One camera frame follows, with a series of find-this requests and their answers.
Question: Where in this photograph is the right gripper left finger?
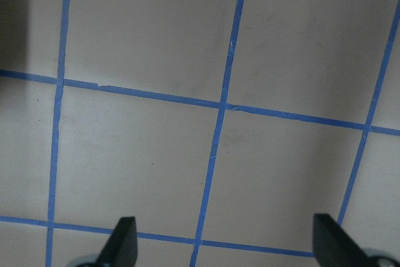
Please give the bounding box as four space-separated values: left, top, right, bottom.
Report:
95 216 138 267

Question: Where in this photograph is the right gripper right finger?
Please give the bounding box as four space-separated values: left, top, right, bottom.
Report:
312 213 391 267

